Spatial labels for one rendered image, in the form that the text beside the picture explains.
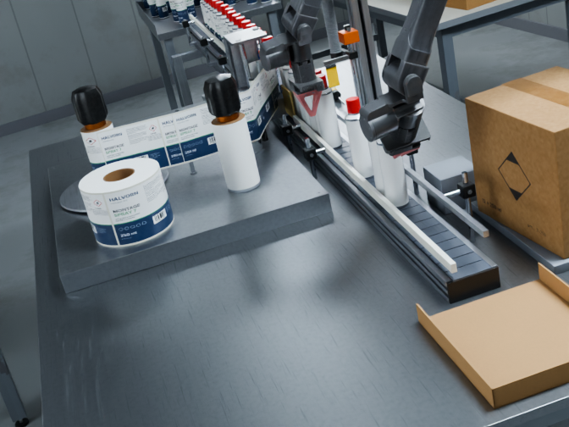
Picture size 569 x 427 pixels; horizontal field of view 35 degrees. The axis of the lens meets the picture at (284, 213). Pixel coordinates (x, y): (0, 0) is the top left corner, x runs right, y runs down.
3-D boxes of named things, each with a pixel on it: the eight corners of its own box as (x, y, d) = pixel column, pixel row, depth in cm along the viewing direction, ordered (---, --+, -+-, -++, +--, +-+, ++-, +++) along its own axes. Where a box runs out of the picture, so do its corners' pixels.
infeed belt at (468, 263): (251, 92, 320) (250, 82, 318) (273, 86, 321) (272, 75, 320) (455, 297, 173) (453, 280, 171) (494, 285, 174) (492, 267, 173)
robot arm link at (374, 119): (421, 73, 170) (399, 59, 177) (368, 95, 168) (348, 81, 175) (430, 127, 177) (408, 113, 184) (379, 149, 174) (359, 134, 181)
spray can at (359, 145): (352, 174, 226) (338, 98, 217) (372, 169, 227) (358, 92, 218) (359, 181, 221) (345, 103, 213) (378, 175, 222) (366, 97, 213)
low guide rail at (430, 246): (293, 121, 266) (292, 115, 266) (297, 120, 267) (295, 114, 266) (451, 274, 170) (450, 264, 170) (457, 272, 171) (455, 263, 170)
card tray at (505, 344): (418, 321, 170) (415, 303, 168) (541, 280, 174) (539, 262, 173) (494, 409, 143) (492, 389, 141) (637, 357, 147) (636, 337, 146)
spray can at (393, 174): (383, 203, 208) (369, 120, 199) (404, 196, 208) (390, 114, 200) (391, 211, 203) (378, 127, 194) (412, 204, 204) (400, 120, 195)
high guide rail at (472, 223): (313, 98, 265) (312, 94, 265) (317, 97, 266) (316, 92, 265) (483, 237, 169) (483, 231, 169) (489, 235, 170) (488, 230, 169)
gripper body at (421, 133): (373, 130, 188) (377, 111, 181) (417, 116, 190) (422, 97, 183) (385, 156, 185) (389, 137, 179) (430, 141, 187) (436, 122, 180)
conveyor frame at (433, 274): (249, 97, 320) (245, 83, 318) (278, 88, 322) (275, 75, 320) (450, 304, 173) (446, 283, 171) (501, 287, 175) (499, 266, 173)
